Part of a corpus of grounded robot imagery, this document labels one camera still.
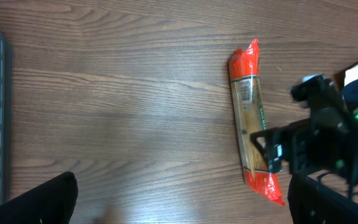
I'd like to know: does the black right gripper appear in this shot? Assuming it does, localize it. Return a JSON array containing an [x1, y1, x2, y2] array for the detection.
[[250, 118, 353, 177]]

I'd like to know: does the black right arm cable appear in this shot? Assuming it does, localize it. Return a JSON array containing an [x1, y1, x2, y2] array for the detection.
[[315, 149, 358, 200]]

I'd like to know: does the orange pasta package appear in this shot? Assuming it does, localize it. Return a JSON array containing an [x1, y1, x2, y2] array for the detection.
[[228, 39, 285, 206]]

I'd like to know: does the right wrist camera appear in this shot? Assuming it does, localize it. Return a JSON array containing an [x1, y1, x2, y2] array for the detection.
[[290, 74, 345, 117]]

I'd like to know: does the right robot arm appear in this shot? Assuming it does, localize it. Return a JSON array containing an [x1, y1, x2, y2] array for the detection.
[[250, 63, 358, 187]]

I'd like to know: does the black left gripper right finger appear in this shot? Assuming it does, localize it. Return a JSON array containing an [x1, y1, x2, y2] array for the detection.
[[288, 174, 358, 224]]

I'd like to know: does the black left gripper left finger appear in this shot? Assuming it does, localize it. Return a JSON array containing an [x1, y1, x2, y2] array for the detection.
[[0, 171, 78, 224]]

